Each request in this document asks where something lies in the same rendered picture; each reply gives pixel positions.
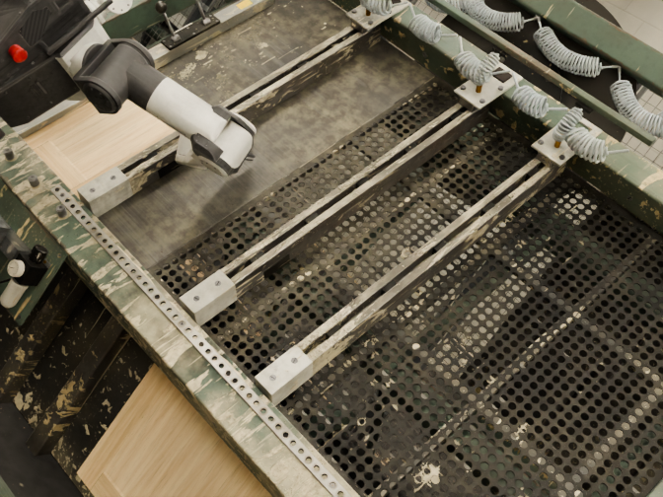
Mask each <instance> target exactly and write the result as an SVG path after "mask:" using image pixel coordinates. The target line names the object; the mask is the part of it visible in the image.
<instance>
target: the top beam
mask: <svg viewBox="0 0 663 497"><path fill-rule="evenodd" d="M332 1H333V2H334V3H335V4H336V5H338V6H339V7H341V8H342V9H343V10H345V11H346V12H349V11H351V10H352V9H355V8H356V7H358V6H360V5H361V4H360V1H359V0H332ZM411 5H412V8H413V11H414V14H415V15H419V14H423V15H424V16H427V17H428V18H429V19H430V20H431V21H432V22H435V23H437V24H440V26H441V32H442V34H441V35H456V33H454V32H453V31H451V30H450V29H448V28H447V27H445V26H444V25H442V24H441V23H439V22H438V21H436V20H435V19H433V18H432V17H430V16H429V15H427V14H426V13H425V12H423V11H422V10H420V9H419V8H417V7H416V6H414V5H413V4H411ZM412 18H413V15H412V12H411V9H410V7H409V6H407V7H406V8H404V9H403V10H401V11H399V12H398V13H396V14H395V15H394V16H392V17H390V18H389V19H387V20H385V21H384V22H382V23H381V31H380V36H382V37H384V38H385V39H386V40H388V41H389V42H391V43H392V44H393V45H395V46H396V47H398V48H399V49H401V50H402V51H403V52H405V53H406V54H408V55H409V56H410V57H412V58H413V59H415V60H416V61H418V62H419V63H420V64H422V65H423V66H425V67H426V68H427V69H429V70H430V71H432V72H433V73H435V74H436V75H437V76H439V77H440V78H442V79H443V80H444V81H446V82H447V83H449V84H450V85H452V86H453V87H454V88H456V89H457V88H459V87H460V86H461V85H463V84H464V83H466V82H467V81H469V80H467V78H466V77H463V75H462V74H461V73H460V72H459V70H457V68H456V66H455V65H454V59H455V58H456V57H457V56H458V54H459V53H461V51H460V45H459V35H458V36H441V37H440V39H439V41H438V42H436V43H433V44H429V43H428V42H425V41H422V40H421V39H419V38H418V37H417V36H415V35H414V34H413V33H412V32H411V30H410V29H409V28H408V24H409V22H410V21H411V19H412ZM461 39H462V46H463V52H464V51H470V52H471V53H473V54H474V55H475V56H476V58H477V59H478V60H480V61H483V60H484V59H485V57H486V56H487V54H486V53H485V52H483V51H482V50H480V49H479V48H477V47H476V46H474V45H473V44H471V43H470V42H468V41H467V40H465V39H464V38H462V37H461ZM518 85H519V87H523V86H529V87H531V88H532V89H533V90H534V91H536V93H538V94H539V95H541V96H544V97H547V98H548V100H547V103H548V104H549V107H566V106H564V105H563V104H561V103H560V102H558V101H557V100H555V99H554V98H552V97H551V96H549V95H548V94H546V93H545V92H543V91H542V90H540V89H539V88H537V87H536V86H534V85H533V84H531V83H530V82H528V81H527V80H525V79H524V78H523V79H522V80H521V81H520V82H518ZM516 89H517V88H516V85H514V86H513V87H512V88H510V89H509V90H507V91H506V92H504V93H503V94H502V95H500V96H499V97H497V98H496V99H495V100H493V101H492V102H490V105H489V109H488V111H489V112H490V113H492V114H493V115H494V116H496V117H497V118H499V119H500V120H501V121H503V122H504V123H506V124H507V125H509V126H510V127H511V128H513V129H514V130H516V131H517V132H518V133H520V134H521V135H523V136H524V137H526V138H527V139H528V140H530V141H531V142H533V143H535V142H536V141H538V140H539V139H540V138H541V137H543V136H544V135H545V134H547V133H548V132H549V131H550V130H552V129H553V128H554V127H556V126H557V124H558V123H559V122H560V121H561V120H563V119H562V118H563V117H565V115H566V114H567V113H568V112H569V111H570V109H569V108H567V110H549V111H547V113H546V114H545V116H543V117H539V118H534V117H533V116H530V115H529V114H526V113H525V112H523V111H522V110H521V109H519V108H517V107H516V106H515V105H514V103H513V102H512V101H511V98H512V95H513V94H514V91H515V90H516ZM597 138H598V139H599V140H600V139H601V140H605V147H606V146H607V147H608V151H616V150H624V149H628V147H626V146H625V145H623V144H622V143H620V142H619V141H617V140H616V139H614V138H613V137H611V136H610V135H608V134H607V133H605V132H604V131H603V132H602V133H601V134H600V135H599V136H597V137H596V139H597ZM566 166H567V167H568V168H569V169H571V170H572V171H574V172H575V173H577V174H578V175H579V176H581V177H582V178H584V179H585V180H587V181H588V182H590V183H591V184H593V185H594V186H595V187H597V188H598V189H600V190H601V191H602V192H604V193H605V194H607V195H608V196H610V197H611V198H612V199H614V200H615V201H617V202H618V203H619V204H621V206H623V207H624V208H626V209H627V210H628V211H630V212H631V213H633V214H634V215H635V216H637V217H638V218H640V219H641V220H643V221H644V222H645V223H647V224H648V225H650V226H651V227H652V228H654V229H655V230H657V231H658V232H660V233H661V234H662V235H663V171H661V170H660V169H658V168H657V167H655V166H654V165H652V164H651V163H649V162H648V161H646V160H645V159H643V158H642V157H640V156H639V155H637V154H636V153H634V152H633V151H632V150H631V149H629V152H624V153H616V154H609V155H608V156H606V159H605V161H604V162H599V163H598V164H595V162H592V163H590V162H589V160H587V161H585V160H584V159H583V158H580V157H579V156H578V155H576V154H575V155H574V156H572V157H571V158H570V159H569V160H567V162H566Z"/></svg>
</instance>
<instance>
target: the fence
mask: <svg viewBox="0 0 663 497"><path fill-rule="evenodd" d="M243 1H245V0H240V1H238V2H236V3H234V4H232V5H231V6H229V7H227V8H225V9H223V10H221V11H220V12H218V13H216V14H214V16H215V17H216V18H218V19H219V20H220V22H221V23H220V24H219V25H217V26H215V27H213V28H211V29H210V30H208V31H206V32H204V33H202V34H200V35H198V36H196V37H194V38H192V39H191V40H189V41H187V42H185V43H183V44H182V45H180V46H178V47H176V48H174V49H172V50H168V49H167V48H166V47H165V46H164V45H162V44H161V43H160V44H158V45H156V46H154V47H153V48H151V49H149V50H148V51H149V52H150V53H151V55H152V56H153V59H154V62H155V69H156V70H157V69H158V68H160V67H162V66H164V65H166V64H167V63H169V62H171V61H173V60H174V59H176V58H178V57H180V56H182V55H183V54H185V53H187V52H189V51H191V50H192V49H194V48H196V47H198V46H200V45H201V44H203V43H205V42H207V41H209V40H210V39H212V38H214V37H216V36H218V35H220V34H222V33H224V32H225V31H227V30H229V29H231V28H233V27H234V26H236V25H238V24H239V23H241V22H242V21H244V20H246V19H248V18H250V17H251V16H253V15H255V14H257V13H258V12H260V11H262V10H264V9H266V8H267V7H269V6H271V5H273V4H274V0H250V1H251V2H253V4H251V5H249V6H247V7H246V8H244V9H242V10H241V9H240V8H238V7H237V6H236V5H237V4H239V3H241V2H243ZM87 103H89V100H88V99H87V98H86V99H85V100H84V101H67V100H65V101H63V102H62V103H60V104H59V105H57V106H55V107H53V108H52V109H50V110H49V111H47V112H45V113H44V114H42V115H41V116H39V117H38V118H36V119H34V120H33V121H31V122H30V123H27V124H23V125H20V126H16V127H13V129H14V130H15V131H16V132H17V133H18V134H19V135H20V136H21V137H22V138H23V139H24V138H26V137H28V136H29V135H31V134H33V133H35V132H37V131H38V130H40V129H42V128H44V127H46V126H47V125H49V124H50V123H52V122H54V121H55V120H57V119H59V118H61V117H63V116H64V115H66V114H68V113H70V112H72V111H73V110H75V109H77V108H79V107H81V106H83V105H85V104H87Z"/></svg>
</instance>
